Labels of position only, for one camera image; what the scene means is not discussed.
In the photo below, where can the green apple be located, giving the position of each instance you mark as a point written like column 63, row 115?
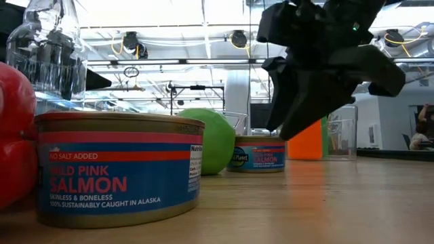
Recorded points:
column 208, row 142

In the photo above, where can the thin black vertical pole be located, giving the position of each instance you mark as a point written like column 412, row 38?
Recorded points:
column 250, row 51

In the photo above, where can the salmon can gold lid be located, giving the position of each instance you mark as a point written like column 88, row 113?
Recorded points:
column 118, row 176
column 256, row 157

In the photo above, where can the clear water bottle white cap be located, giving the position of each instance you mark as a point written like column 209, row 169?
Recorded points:
column 47, row 51

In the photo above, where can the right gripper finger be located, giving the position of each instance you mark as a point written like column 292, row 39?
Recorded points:
column 373, row 67
column 305, row 101

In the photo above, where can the person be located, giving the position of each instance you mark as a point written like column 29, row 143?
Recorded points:
column 418, row 139

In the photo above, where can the green squeeze bottle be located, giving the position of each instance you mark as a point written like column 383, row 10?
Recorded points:
column 325, row 142

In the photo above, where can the orange squeeze bottle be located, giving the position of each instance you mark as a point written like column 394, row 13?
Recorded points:
column 305, row 145

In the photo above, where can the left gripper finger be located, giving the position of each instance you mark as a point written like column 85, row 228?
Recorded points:
column 96, row 81

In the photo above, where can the red bell pepper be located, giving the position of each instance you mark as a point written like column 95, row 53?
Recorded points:
column 15, row 135

